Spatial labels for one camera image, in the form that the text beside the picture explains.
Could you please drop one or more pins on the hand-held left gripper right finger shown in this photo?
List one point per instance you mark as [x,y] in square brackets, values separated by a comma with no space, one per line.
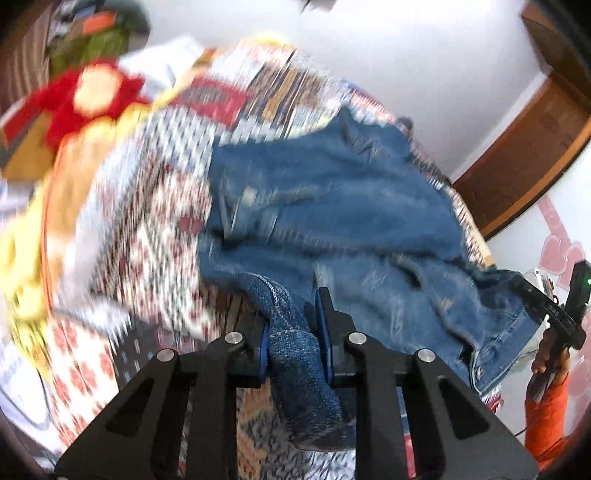
[325,341]

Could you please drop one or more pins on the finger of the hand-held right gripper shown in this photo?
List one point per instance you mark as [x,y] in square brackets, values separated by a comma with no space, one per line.
[561,323]

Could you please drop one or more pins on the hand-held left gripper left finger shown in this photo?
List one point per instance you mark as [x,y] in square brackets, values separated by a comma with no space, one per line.
[249,341]

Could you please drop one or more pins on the blue denim jeans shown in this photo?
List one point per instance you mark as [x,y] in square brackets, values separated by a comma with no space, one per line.
[346,221]

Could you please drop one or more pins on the person's right forearm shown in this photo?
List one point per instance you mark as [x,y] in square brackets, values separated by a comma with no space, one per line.
[547,424]

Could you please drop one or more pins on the person's right hand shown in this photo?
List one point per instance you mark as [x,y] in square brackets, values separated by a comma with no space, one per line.
[545,357]

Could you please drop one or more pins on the white sliding wardrobe door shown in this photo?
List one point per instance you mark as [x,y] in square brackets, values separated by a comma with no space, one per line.
[521,244]

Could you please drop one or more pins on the patchwork printed blanket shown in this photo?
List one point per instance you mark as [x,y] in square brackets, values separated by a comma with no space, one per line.
[152,230]

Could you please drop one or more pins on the red plush toy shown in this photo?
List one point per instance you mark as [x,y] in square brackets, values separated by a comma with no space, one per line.
[62,115]

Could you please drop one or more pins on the white cloth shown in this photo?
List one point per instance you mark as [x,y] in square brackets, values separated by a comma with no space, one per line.
[157,60]

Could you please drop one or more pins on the orange box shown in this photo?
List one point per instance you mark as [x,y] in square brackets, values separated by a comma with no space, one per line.
[97,22]

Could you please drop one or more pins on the striped brown curtain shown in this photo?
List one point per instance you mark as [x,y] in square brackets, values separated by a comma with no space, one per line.
[23,64]

